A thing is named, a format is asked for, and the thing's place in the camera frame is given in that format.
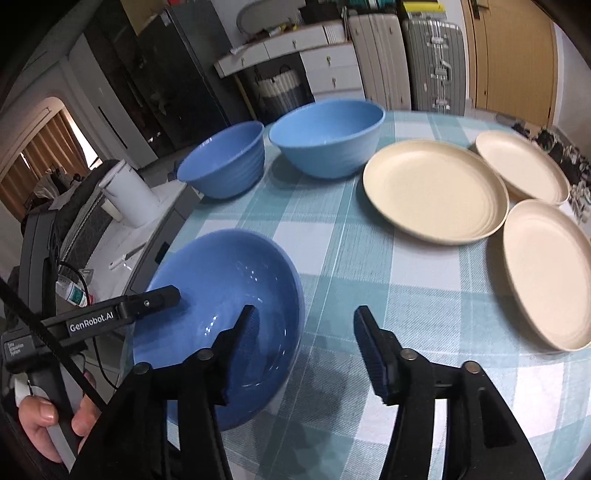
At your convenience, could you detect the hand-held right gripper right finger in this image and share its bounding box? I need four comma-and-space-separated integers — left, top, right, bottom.
353, 305, 548, 480

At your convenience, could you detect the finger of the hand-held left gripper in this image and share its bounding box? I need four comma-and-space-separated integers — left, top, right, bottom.
117, 285, 181, 321

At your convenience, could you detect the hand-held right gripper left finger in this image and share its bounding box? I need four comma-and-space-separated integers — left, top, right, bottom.
69, 305, 257, 480

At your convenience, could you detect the glossy blue bowl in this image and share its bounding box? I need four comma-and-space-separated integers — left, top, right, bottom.
133, 229, 305, 432

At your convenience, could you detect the cream round plate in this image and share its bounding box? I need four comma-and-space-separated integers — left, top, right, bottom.
475, 130, 571, 206
502, 199, 591, 352
362, 138, 510, 244

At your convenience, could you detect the light blue bowl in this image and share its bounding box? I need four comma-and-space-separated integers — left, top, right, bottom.
269, 98, 386, 179

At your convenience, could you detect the person's left hand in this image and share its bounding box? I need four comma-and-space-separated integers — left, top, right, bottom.
18, 371, 99, 462

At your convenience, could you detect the plastic bottle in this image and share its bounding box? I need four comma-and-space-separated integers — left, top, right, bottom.
56, 277, 89, 308

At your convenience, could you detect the grey side cabinet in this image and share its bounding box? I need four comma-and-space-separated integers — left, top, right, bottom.
88, 182, 204, 301

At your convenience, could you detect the teal checked tablecloth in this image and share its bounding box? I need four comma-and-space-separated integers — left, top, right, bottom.
122, 108, 591, 480

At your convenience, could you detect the white lidded bucket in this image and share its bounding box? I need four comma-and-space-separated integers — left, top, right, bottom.
99, 161, 160, 228

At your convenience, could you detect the dark clothing pile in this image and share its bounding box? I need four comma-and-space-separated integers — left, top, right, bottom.
44, 159, 121, 259

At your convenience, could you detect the brown curtain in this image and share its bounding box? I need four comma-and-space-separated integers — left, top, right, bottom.
0, 111, 100, 208

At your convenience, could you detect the dark glass cabinet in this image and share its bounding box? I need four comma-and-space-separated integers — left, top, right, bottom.
83, 9, 185, 160

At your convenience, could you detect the black refrigerator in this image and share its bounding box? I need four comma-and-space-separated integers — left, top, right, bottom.
159, 4, 252, 144

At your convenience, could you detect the woven laundry basket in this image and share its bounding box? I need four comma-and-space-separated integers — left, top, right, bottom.
253, 65, 315, 112

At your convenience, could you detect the pile of shoes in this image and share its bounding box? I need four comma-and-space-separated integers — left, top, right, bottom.
508, 117, 591, 217

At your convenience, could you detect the beige suitcase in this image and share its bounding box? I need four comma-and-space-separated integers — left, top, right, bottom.
347, 13, 411, 112

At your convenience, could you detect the white drawer dresser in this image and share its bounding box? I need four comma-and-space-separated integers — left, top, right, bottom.
215, 21, 365, 103

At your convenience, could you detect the grey suitcase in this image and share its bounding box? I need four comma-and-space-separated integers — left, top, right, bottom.
402, 16, 466, 116

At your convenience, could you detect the oval mirror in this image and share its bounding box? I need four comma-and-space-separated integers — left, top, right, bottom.
236, 0, 301, 33

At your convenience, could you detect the wooden door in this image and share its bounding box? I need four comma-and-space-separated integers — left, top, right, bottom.
462, 0, 561, 130

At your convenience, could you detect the black strap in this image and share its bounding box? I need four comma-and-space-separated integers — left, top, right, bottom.
0, 276, 110, 411

